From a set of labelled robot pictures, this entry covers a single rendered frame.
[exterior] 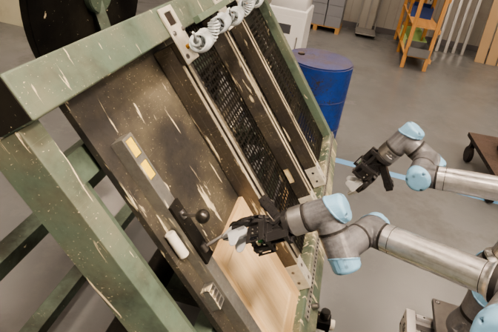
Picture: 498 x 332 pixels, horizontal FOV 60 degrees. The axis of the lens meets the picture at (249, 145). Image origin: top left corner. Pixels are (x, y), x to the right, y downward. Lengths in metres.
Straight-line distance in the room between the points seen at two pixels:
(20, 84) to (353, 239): 0.81
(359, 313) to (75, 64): 2.52
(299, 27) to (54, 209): 5.80
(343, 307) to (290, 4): 4.59
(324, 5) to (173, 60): 8.38
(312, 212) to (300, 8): 5.61
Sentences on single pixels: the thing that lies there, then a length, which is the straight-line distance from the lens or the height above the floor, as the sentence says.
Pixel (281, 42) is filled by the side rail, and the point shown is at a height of 1.47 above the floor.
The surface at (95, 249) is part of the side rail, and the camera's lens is 1.00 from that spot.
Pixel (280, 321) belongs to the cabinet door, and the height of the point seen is 0.96.
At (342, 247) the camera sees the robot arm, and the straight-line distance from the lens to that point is 1.10.
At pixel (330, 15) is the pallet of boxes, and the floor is 0.37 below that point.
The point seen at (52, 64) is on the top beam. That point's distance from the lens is 0.99.
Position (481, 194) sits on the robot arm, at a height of 1.57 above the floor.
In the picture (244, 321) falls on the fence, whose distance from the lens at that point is 1.40.
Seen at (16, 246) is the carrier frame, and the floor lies 0.79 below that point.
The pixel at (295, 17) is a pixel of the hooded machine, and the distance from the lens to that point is 6.54.
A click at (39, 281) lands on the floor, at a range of 3.14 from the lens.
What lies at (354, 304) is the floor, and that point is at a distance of 3.16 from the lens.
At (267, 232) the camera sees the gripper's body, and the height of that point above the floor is 1.49.
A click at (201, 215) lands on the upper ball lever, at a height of 1.53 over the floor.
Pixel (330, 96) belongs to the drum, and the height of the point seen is 0.74.
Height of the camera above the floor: 2.23
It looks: 29 degrees down
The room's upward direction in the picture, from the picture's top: 8 degrees clockwise
